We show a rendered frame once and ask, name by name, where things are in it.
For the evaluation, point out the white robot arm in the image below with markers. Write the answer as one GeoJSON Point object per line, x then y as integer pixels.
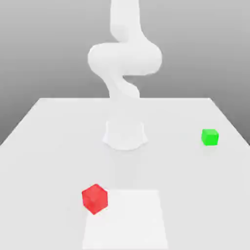
{"type": "Point", "coordinates": [125, 58]}

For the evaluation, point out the small green cube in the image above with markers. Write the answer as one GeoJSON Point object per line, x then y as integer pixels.
{"type": "Point", "coordinates": [210, 137]}

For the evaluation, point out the small red cube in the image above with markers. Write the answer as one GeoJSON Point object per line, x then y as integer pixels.
{"type": "Point", "coordinates": [95, 199]}

